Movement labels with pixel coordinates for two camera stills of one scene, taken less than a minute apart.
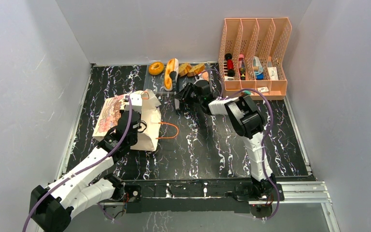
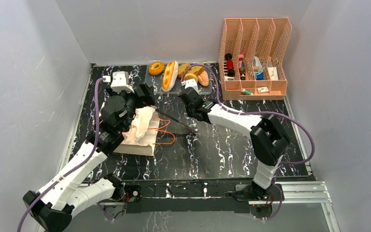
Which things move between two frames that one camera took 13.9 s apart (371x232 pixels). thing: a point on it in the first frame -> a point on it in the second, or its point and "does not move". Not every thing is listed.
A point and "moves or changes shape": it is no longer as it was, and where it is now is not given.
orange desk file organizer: (250, 57) does not move
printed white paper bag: (148, 137) moves or changes shape
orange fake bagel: (155, 68) does not move
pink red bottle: (242, 66) does not move
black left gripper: (121, 113) -> (148, 99)
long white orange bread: (172, 65) does not move
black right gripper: (185, 93) -> (187, 97)
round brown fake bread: (183, 69) does not move
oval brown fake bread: (205, 76) does not move
